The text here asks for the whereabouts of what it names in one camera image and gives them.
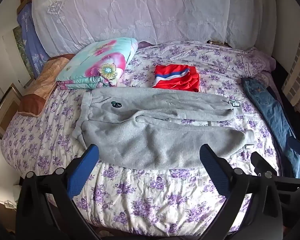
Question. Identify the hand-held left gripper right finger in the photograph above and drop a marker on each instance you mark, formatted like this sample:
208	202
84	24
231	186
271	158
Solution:
215	173

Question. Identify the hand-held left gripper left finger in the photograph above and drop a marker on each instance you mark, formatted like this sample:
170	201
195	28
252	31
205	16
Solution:
82	173

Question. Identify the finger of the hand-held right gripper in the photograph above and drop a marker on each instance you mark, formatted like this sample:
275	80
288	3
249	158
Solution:
260	165
298	146

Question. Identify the grey sweat pants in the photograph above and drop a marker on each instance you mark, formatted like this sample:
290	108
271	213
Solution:
150	132

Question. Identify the blue jeans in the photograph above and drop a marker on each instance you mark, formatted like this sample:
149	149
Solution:
272	110

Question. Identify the purple floral bed sheet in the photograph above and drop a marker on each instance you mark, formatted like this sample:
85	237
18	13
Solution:
140	197

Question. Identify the purple floral pillow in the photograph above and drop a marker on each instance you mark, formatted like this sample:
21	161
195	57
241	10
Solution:
258	61

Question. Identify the brown quilted pillow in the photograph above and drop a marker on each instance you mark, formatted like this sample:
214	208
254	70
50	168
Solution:
43	85

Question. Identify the red striped folded garment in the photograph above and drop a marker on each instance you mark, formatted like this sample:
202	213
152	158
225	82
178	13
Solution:
176	78

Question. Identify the floral folded quilt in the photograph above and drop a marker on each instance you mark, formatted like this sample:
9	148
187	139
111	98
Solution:
100	65

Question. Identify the white lace cover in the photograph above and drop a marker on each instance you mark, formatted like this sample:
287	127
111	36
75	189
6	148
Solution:
140	12

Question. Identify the gold picture frame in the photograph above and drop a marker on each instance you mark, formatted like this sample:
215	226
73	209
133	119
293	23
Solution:
5	110

